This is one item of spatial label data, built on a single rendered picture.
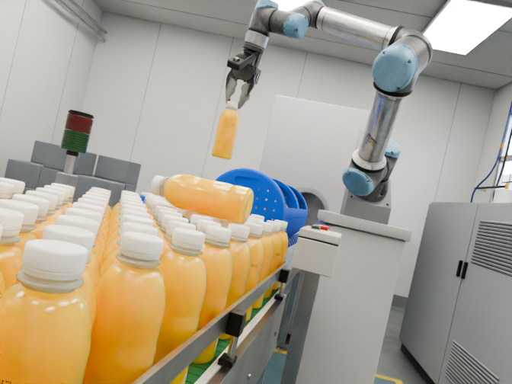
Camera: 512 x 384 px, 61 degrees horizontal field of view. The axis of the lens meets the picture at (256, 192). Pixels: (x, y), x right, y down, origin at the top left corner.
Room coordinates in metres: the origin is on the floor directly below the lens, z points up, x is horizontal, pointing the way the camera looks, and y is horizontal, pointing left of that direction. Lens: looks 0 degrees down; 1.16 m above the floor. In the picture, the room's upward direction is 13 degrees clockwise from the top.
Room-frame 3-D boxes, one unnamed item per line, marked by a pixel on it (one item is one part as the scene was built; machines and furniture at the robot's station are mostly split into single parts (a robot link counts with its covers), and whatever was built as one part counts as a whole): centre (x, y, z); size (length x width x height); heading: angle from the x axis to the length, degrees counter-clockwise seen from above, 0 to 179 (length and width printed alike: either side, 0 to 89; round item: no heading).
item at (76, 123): (1.10, 0.48, 1.23); 0.06 x 0.06 x 0.04
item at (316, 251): (1.14, -0.19, 1.05); 0.20 x 0.10 x 0.10; 168
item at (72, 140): (1.10, 0.48, 1.18); 0.06 x 0.06 x 0.05
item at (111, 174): (5.02, 2.08, 0.59); 1.20 x 0.80 x 1.19; 86
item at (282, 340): (3.37, -0.46, 0.31); 0.06 x 0.06 x 0.63; 78
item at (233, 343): (0.65, -0.01, 0.94); 0.03 x 0.02 x 0.08; 168
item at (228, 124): (1.49, 0.14, 1.34); 0.07 x 0.07 x 0.19
